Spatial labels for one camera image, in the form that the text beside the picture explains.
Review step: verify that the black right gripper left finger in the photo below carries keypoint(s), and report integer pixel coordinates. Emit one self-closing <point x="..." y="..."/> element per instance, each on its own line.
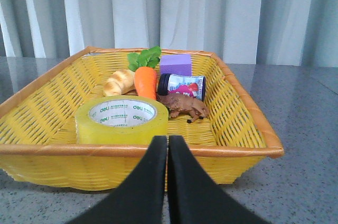
<point x="139" y="198"/>

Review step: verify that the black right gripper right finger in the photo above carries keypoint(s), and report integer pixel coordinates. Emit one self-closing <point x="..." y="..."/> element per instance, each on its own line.
<point x="194" y="197"/>

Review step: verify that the yellow packing tape roll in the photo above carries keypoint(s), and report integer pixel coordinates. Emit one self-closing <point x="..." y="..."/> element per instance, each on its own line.
<point x="120" y="120"/>

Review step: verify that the brown toy animal figure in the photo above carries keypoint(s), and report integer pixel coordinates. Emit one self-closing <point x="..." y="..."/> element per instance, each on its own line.
<point x="182" y="104"/>

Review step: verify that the small labelled jar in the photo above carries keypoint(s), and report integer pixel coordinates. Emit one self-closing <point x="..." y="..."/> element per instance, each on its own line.
<point x="192" y="86"/>

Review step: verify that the yellow woven basket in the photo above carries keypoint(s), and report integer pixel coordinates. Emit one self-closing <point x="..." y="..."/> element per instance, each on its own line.
<point x="38" y="130"/>

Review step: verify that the toy bread loaf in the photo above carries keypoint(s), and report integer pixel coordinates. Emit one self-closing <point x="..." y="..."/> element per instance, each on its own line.
<point x="119" y="83"/>

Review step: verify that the orange toy carrot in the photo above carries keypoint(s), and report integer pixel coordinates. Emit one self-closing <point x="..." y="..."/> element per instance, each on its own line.
<point x="143" y="65"/>

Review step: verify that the purple foam block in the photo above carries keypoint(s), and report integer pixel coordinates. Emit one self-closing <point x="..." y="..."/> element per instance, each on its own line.
<point x="180" y="64"/>

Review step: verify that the grey pleated curtain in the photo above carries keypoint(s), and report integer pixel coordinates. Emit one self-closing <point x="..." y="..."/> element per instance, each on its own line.
<point x="280" y="32"/>

